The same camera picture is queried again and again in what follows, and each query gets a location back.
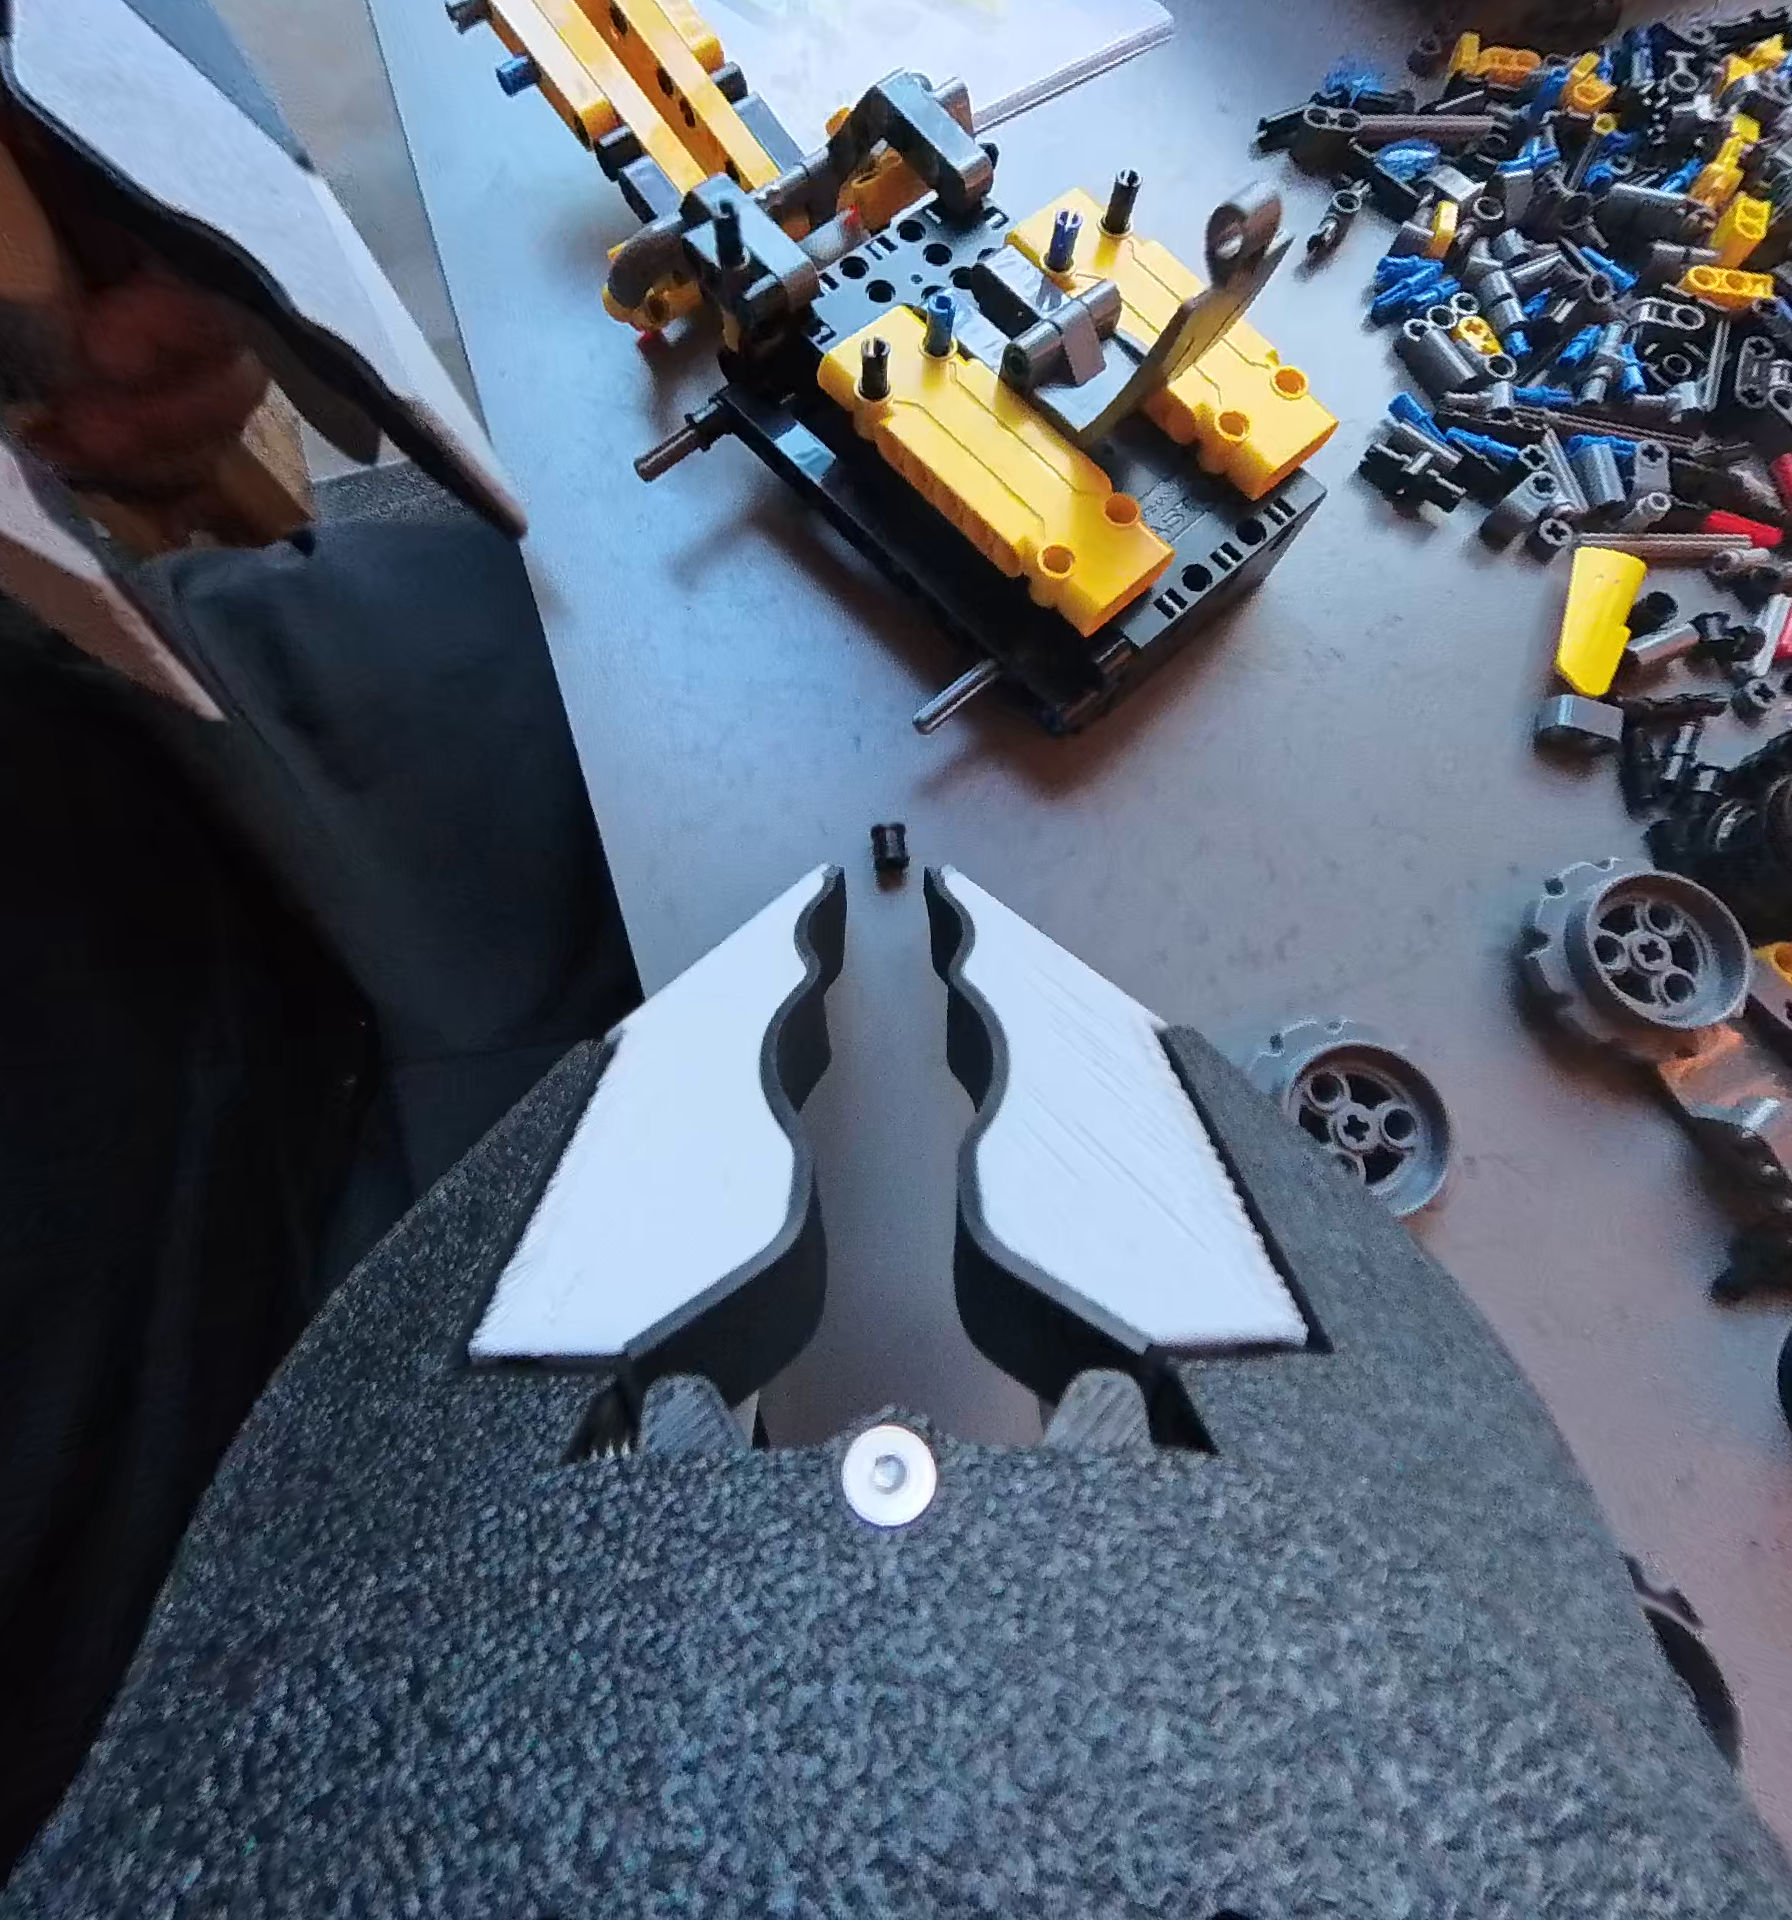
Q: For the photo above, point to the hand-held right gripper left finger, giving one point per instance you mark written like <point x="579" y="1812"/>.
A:
<point x="656" y="1187"/>

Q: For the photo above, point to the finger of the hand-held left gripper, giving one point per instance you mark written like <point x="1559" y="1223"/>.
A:
<point x="282" y="255"/>
<point x="42" y="570"/>

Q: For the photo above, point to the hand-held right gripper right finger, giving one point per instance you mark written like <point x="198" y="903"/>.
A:
<point x="1121" y="1187"/>

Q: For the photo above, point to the yellow black brick vehicle model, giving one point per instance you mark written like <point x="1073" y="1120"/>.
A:
<point x="986" y="480"/>

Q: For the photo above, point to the grey desk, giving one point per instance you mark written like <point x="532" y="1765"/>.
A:
<point x="1286" y="825"/>

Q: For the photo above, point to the wooden table leg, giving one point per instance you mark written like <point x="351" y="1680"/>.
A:
<point x="273" y="480"/>

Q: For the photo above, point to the grey toothed brick wheel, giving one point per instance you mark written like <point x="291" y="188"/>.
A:
<point x="1639" y="952"/>
<point x="1360" y="1117"/>

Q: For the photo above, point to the person's dark clothed lap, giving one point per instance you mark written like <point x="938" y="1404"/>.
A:
<point x="162" y="1050"/>

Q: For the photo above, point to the small grey brick connector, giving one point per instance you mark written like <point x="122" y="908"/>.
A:
<point x="1577" y="726"/>

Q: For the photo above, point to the black brick connector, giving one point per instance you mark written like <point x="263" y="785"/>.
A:
<point x="1765" y="1268"/>

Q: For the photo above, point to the yellow curved brick panel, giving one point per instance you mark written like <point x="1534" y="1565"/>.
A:
<point x="1599" y="619"/>

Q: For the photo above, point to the brick instruction booklet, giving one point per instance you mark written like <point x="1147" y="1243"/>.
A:
<point x="1061" y="52"/>

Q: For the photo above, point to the pile of small brick parts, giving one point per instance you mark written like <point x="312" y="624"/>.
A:
<point x="1587" y="301"/>

